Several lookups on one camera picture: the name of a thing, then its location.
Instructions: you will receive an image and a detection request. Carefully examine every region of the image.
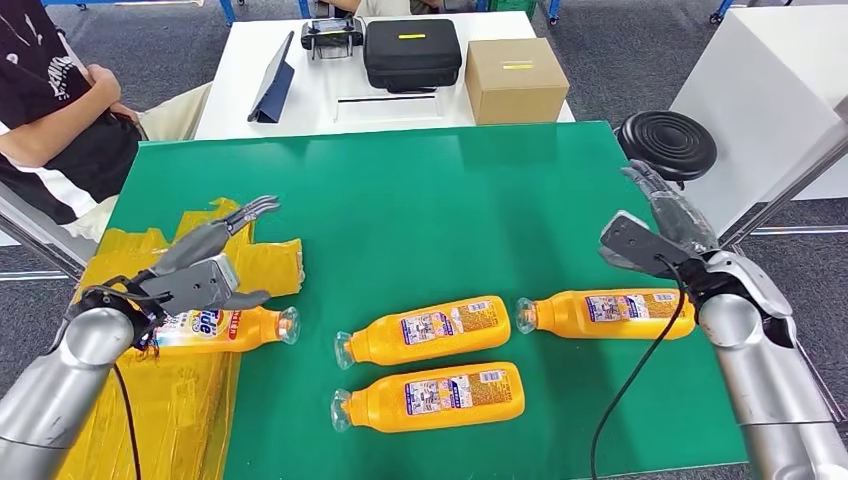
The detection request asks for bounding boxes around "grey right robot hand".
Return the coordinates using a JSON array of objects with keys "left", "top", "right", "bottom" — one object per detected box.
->
[{"left": 621, "top": 159, "right": 721, "bottom": 258}]

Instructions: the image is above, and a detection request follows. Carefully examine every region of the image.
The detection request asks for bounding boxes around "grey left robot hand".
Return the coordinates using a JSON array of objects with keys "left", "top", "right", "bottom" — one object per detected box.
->
[{"left": 152, "top": 195, "right": 282, "bottom": 313}]

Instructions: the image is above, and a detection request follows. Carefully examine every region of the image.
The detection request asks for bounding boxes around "person's hand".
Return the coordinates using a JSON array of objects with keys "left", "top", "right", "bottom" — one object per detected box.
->
[{"left": 84, "top": 64, "right": 125, "bottom": 104}]

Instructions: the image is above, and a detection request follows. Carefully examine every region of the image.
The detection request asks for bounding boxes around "orange detergent bottle clear cap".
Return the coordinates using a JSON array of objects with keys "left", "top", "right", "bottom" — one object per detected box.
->
[
  {"left": 148, "top": 304, "right": 303, "bottom": 359},
  {"left": 329, "top": 361, "right": 527, "bottom": 435},
  {"left": 333, "top": 295, "right": 513, "bottom": 371},
  {"left": 514, "top": 288, "right": 698, "bottom": 342}
]

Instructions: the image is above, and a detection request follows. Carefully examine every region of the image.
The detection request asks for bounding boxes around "clear plastic film wrap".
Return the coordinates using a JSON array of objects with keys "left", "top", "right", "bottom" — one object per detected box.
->
[{"left": 645, "top": 188, "right": 720, "bottom": 256}]

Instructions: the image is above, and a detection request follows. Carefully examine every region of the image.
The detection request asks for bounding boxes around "person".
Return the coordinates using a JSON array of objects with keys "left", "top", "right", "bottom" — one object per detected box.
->
[
  {"left": 0, "top": 0, "right": 215, "bottom": 243},
  {"left": 316, "top": 0, "right": 445, "bottom": 19}
]

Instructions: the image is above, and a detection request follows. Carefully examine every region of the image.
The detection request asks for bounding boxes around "black round stool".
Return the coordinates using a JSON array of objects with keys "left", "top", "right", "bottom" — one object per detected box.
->
[{"left": 615, "top": 109, "right": 719, "bottom": 193}]

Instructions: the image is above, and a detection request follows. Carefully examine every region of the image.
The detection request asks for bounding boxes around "white cabinet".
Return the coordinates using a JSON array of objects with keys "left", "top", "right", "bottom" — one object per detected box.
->
[{"left": 653, "top": 5, "right": 848, "bottom": 262}]

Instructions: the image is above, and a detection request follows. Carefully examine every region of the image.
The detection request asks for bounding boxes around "yellow taped plastic sheet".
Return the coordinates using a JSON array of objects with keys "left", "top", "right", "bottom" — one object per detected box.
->
[{"left": 56, "top": 197, "right": 306, "bottom": 480}]

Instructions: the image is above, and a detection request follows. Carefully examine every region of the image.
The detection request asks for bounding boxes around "blue folio tablet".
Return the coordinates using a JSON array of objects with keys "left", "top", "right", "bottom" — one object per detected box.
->
[{"left": 247, "top": 31, "right": 297, "bottom": 125}]

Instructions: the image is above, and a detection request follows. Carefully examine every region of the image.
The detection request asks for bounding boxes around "white table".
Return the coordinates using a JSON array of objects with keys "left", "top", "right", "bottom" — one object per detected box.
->
[{"left": 194, "top": 10, "right": 577, "bottom": 142}]

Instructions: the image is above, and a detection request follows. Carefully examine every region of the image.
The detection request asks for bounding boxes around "cardboard box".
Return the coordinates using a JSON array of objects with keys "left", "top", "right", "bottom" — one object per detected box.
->
[{"left": 464, "top": 37, "right": 571, "bottom": 126}]

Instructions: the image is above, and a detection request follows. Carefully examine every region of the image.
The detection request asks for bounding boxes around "black remote controller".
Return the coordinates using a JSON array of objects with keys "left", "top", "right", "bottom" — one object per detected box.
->
[{"left": 300, "top": 17, "right": 366, "bottom": 62}]

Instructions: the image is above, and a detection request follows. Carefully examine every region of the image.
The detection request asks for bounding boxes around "green plastic crate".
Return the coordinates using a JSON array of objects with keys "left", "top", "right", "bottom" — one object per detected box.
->
[{"left": 486, "top": 0, "right": 538, "bottom": 21}]

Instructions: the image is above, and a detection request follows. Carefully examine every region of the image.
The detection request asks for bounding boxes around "black carrying case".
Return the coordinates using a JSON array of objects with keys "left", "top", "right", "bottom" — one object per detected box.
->
[{"left": 362, "top": 18, "right": 464, "bottom": 95}]

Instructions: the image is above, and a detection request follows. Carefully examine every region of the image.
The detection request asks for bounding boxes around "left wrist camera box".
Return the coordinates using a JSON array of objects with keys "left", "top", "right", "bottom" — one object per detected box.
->
[{"left": 135, "top": 254, "right": 242, "bottom": 320}]

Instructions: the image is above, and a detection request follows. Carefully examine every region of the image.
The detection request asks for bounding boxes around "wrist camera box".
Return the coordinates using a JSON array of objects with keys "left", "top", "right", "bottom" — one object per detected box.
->
[
  {"left": 135, "top": 254, "right": 242, "bottom": 320},
  {"left": 598, "top": 209, "right": 698, "bottom": 281}
]

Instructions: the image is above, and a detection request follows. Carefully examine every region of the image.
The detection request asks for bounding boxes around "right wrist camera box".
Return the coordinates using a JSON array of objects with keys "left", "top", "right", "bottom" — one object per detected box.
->
[{"left": 598, "top": 209, "right": 698, "bottom": 281}]

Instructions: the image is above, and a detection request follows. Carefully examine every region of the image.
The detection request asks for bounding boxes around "silver metal frame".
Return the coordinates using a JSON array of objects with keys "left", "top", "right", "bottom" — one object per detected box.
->
[
  {"left": 0, "top": 182, "right": 97, "bottom": 283},
  {"left": 718, "top": 92, "right": 848, "bottom": 425}
]

